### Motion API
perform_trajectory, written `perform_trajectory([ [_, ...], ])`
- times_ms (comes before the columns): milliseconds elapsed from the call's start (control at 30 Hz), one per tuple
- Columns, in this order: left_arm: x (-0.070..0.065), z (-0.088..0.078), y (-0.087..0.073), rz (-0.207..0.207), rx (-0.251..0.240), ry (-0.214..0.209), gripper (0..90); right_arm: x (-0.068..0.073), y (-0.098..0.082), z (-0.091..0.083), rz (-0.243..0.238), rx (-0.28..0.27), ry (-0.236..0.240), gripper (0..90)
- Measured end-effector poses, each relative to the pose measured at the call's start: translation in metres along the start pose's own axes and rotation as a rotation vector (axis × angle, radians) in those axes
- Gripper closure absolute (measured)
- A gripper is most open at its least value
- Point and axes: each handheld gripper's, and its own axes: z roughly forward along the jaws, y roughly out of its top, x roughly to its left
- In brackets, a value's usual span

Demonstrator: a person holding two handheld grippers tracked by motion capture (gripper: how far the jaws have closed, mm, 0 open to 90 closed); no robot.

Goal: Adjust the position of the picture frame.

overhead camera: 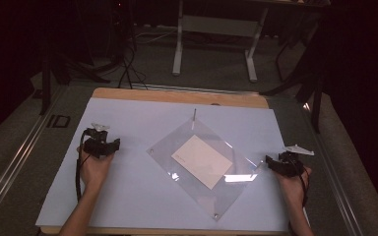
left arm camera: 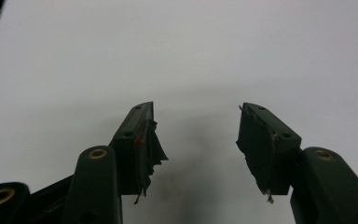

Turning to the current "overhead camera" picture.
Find white floor cable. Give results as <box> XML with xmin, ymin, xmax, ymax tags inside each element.
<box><xmin>133</xmin><ymin>25</ymin><xmax>179</xmax><ymax>46</ymax></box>

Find aluminium floor rail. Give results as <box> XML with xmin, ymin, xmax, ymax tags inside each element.
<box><xmin>0</xmin><ymin>84</ymin><xmax>67</xmax><ymax>227</ymax></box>
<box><xmin>302</xmin><ymin>101</ymin><xmax>366</xmax><ymax>236</ymax></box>

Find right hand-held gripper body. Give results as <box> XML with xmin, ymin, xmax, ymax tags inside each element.
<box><xmin>269</xmin><ymin>144</ymin><xmax>315</xmax><ymax>178</ymax></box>

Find person's right hand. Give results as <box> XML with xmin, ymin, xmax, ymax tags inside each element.
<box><xmin>273</xmin><ymin>165</ymin><xmax>313</xmax><ymax>207</ymax></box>

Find white metal desk frame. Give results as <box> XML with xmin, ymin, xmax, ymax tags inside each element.
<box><xmin>171</xmin><ymin>0</ymin><xmax>271</xmax><ymax>84</ymax></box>

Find rectangular photo card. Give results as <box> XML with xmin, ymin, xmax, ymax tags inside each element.
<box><xmin>170</xmin><ymin>134</ymin><xmax>234</xmax><ymax>191</ymax></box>

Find clear acrylic frame panel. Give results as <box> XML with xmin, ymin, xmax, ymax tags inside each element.
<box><xmin>146</xmin><ymin>117</ymin><xmax>265</xmax><ymax>222</ymax></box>

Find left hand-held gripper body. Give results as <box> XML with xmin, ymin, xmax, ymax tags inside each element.
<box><xmin>82</xmin><ymin>122</ymin><xmax>121</xmax><ymax>160</ymax></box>

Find black metal stand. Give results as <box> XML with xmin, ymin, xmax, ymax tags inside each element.
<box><xmin>38</xmin><ymin>48</ymin><xmax>112</xmax><ymax>116</ymax></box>
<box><xmin>260</xmin><ymin>30</ymin><xmax>327</xmax><ymax>135</ymax></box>

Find black floor cables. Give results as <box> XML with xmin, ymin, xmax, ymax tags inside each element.
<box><xmin>116</xmin><ymin>30</ymin><xmax>150</xmax><ymax>91</ymax></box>

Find person's left hand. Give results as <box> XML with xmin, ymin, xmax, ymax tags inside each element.
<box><xmin>76</xmin><ymin>147</ymin><xmax>116</xmax><ymax>195</ymax></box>

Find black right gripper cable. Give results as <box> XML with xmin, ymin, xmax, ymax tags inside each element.
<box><xmin>287</xmin><ymin>165</ymin><xmax>311</xmax><ymax>236</ymax></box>

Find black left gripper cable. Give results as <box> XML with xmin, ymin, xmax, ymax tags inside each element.
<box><xmin>75</xmin><ymin>128</ymin><xmax>92</xmax><ymax>203</ymax></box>

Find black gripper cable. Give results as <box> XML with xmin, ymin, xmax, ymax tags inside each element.
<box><xmin>287</xmin><ymin>165</ymin><xmax>311</xmax><ymax>236</ymax></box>
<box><xmin>75</xmin><ymin>128</ymin><xmax>92</xmax><ymax>203</ymax></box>

